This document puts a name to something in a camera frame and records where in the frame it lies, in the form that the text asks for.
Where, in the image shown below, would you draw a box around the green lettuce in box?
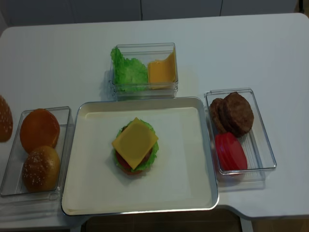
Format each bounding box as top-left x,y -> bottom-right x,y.
111,47 -> 148,92

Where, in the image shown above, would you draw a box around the yellow cheese slices in box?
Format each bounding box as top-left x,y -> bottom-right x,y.
148,52 -> 176,89

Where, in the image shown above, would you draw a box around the clear patty and tomato box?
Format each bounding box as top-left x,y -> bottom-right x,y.
204,88 -> 277,189

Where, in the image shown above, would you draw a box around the front brown meat patty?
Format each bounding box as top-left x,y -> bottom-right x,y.
219,92 -> 254,137

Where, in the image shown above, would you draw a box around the red tomato slices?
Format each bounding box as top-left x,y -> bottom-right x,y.
215,132 -> 248,171

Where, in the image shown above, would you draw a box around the sesame top bun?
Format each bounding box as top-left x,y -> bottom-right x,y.
0,96 -> 13,143

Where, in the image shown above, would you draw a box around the brown meat patty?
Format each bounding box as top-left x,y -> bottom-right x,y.
219,92 -> 254,137
210,98 -> 227,134

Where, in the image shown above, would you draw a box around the sesame bun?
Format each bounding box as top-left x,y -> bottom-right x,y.
22,145 -> 60,192
0,96 -> 13,143

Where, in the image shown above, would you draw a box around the plain orange-brown bun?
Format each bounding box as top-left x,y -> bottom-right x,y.
20,109 -> 60,153

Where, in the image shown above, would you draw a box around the sesame bun in box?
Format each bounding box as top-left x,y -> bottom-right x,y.
22,145 -> 60,192

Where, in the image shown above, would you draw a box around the white paper liner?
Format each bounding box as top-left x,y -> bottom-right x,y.
64,107 -> 212,210

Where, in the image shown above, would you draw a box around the clear bun box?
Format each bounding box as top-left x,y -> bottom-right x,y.
0,107 -> 74,203

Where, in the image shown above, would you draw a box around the clear lettuce and cheese box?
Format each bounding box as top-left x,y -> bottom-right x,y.
109,43 -> 179,100

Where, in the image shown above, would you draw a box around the silver metal tray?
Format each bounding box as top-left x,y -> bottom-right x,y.
60,96 -> 220,216

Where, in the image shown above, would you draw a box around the green lettuce leaf on burger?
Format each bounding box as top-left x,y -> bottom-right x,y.
113,142 -> 159,171

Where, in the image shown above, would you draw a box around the red tomato slice on burger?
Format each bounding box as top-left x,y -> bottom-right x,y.
115,151 -> 131,169

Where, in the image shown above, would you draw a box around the rear brown meat patty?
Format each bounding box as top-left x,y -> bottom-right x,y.
210,98 -> 227,134

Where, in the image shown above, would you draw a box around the yellow cheese slice on burger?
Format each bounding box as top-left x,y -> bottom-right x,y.
112,118 -> 158,169

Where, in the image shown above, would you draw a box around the bottom bun of burger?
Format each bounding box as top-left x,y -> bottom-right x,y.
118,165 -> 144,175

